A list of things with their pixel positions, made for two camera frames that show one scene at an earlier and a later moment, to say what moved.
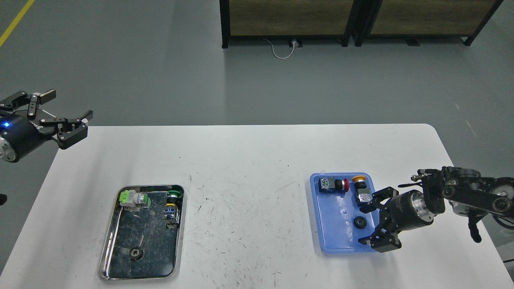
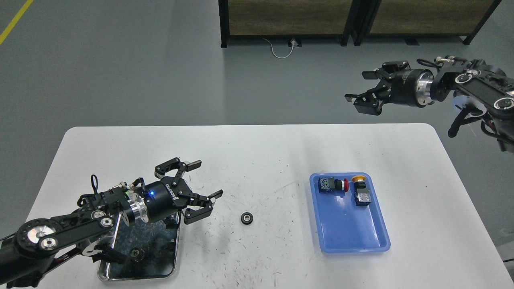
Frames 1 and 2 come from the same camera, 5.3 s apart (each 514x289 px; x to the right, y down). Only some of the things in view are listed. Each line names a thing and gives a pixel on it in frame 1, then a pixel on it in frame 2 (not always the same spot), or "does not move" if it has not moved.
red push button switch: x=328 y=184 does not move
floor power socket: x=298 y=43 does not move
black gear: x=136 y=253 does not move
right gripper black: x=407 y=210 → x=413 y=87
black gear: x=360 y=222 → x=247 y=218
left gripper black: x=19 y=134 → x=159 y=200
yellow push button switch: x=363 y=196 does not move
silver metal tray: x=146 y=229 does not move
